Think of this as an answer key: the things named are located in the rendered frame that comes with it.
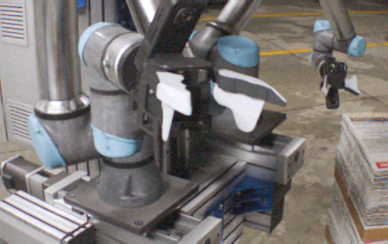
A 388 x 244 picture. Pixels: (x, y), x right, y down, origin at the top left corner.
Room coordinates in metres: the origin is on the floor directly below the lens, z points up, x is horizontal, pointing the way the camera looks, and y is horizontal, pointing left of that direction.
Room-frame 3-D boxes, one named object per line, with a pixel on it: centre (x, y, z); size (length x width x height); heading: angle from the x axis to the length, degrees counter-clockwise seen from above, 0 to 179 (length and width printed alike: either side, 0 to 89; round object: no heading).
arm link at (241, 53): (1.45, -0.11, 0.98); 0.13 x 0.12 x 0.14; 34
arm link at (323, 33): (1.83, -0.46, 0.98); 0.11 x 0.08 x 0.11; 34
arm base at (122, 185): (1.03, 0.15, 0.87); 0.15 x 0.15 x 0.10
